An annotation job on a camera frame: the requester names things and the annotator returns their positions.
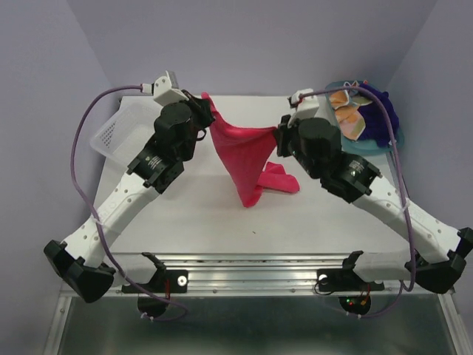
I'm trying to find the pink microfiber towel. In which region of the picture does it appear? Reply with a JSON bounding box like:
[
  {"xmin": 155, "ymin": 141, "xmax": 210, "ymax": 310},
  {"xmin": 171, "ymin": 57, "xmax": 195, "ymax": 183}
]
[{"xmin": 201, "ymin": 92, "xmax": 300, "ymax": 208}]

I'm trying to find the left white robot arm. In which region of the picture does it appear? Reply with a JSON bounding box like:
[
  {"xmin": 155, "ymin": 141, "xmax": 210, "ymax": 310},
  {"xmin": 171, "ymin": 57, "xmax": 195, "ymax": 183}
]
[{"xmin": 44, "ymin": 90, "xmax": 214, "ymax": 303}]

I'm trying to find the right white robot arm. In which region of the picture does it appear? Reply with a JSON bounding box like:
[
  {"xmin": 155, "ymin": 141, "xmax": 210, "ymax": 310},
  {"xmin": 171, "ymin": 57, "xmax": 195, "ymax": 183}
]
[{"xmin": 274, "ymin": 115, "xmax": 472, "ymax": 294}]

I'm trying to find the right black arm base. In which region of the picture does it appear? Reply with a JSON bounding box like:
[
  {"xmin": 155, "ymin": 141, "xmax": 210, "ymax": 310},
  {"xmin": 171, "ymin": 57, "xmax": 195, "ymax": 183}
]
[{"xmin": 313, "ymin": 251, "xmax": 385, "ymax": 318}]

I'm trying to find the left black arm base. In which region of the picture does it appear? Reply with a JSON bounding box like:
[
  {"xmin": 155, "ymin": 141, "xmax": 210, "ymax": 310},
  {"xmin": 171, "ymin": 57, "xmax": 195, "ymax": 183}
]
[{"xmin": 120, "ymin": 251, "xmax": 190, "ymax": 321}]

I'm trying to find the orange patterned towel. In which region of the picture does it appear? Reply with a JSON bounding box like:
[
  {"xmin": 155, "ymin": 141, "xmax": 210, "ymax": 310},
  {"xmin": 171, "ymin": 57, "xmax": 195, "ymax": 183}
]
[{"xmin": 329, "ymin": 81, "xmax": 371, "ymax": 141}]

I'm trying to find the teal plastic tray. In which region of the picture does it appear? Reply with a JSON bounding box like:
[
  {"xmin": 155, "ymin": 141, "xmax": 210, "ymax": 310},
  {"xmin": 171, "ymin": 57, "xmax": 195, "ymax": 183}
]
[{"xmin": 325, "ymin": 81, "xmax": 405, "ymax": 156}]

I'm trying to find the white plastic basket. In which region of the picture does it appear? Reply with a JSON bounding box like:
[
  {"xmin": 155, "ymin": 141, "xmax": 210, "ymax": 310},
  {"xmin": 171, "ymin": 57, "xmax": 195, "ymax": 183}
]
[{"xmin": 89, "ymin": 102, "xmax": 161, "ymax": 170}]

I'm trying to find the purple towel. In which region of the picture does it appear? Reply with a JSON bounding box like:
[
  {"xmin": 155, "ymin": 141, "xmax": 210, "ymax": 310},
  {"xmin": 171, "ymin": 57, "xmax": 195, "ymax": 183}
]
[{"xmin": 358, "ymin": 84, "xmax": 399, "ymax": 148}]

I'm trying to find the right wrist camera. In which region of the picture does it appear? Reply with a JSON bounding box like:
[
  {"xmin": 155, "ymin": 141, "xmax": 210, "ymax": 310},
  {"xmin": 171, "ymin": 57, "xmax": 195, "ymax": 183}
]
[{"xmin": 287, "ymin": 89, "xmax": 336, "ymax": 127}]

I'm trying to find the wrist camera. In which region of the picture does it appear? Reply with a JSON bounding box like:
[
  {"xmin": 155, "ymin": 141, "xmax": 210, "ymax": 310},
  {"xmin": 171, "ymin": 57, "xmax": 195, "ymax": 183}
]
[
  {"xmin": 141, "ymin": 70, "xmax": 187, "ymax": 107},
  {"xmin": 287, "ymin": 89, "xmax": 336, "ymax": 127}
]

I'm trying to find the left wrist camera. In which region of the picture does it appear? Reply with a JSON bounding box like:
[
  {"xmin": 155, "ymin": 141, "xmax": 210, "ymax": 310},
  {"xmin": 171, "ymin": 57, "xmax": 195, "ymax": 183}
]
[{"xmin": 141, "ymin": 70, "xmax": 187, "ymax": 107}]

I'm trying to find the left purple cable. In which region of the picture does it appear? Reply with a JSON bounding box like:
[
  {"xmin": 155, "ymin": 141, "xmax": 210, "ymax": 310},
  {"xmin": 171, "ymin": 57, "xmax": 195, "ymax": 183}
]
[{"xmin": 69, "ymin": 84, "xmax": 189, "ymax": 322}]

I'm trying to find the aluminium mounting rail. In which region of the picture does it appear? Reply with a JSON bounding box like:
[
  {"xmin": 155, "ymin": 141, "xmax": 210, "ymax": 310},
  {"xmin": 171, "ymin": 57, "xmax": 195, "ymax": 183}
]
[{"xmin": 61, "ymin": 251, "xmax": 455, "ymax": 297}]

